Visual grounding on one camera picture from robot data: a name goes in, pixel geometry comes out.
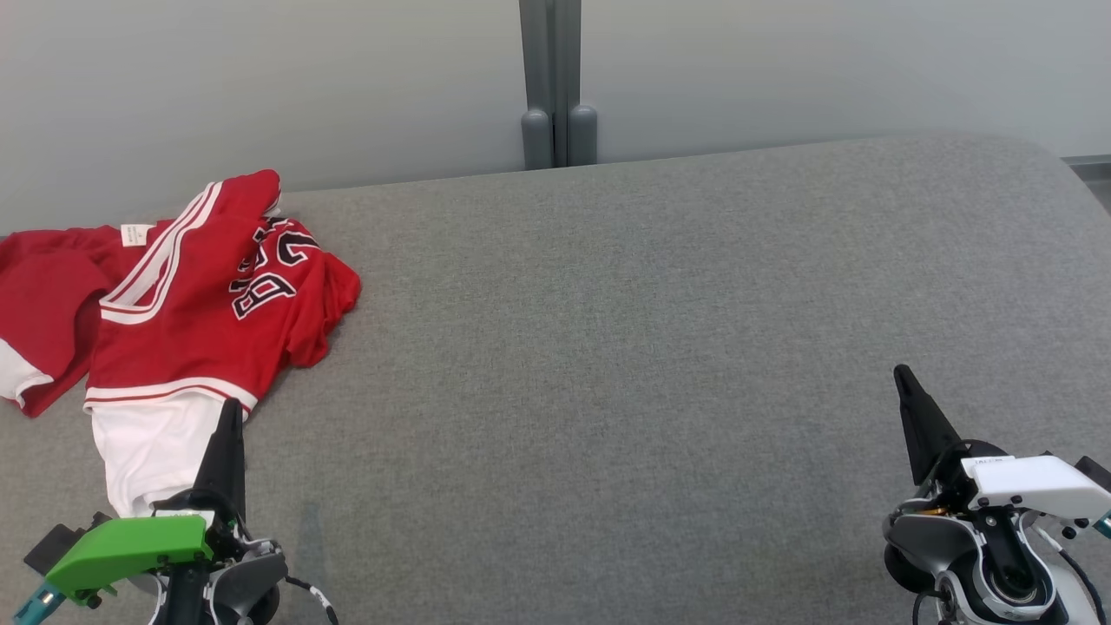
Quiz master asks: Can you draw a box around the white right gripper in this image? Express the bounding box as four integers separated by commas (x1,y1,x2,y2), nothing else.
894,365,1111,522

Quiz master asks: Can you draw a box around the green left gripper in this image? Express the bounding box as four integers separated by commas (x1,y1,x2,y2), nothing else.
45,398,248,606

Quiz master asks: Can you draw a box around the red white basketball jersey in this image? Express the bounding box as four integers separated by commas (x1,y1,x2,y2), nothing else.
84,169,362,519

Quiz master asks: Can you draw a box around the red shorts white trim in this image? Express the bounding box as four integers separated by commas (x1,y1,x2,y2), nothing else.
0,224,174,418

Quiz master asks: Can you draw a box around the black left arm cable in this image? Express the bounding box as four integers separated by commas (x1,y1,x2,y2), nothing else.
285,576,339,625

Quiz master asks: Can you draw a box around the teal left camera connector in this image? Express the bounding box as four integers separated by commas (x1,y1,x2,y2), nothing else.
13,583,63,625

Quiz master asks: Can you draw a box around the grey partition base rail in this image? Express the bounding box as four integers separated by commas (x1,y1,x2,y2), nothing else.
1063,155,1111,185

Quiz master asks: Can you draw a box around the grey partition post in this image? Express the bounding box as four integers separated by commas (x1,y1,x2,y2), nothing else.
519,0,599,170

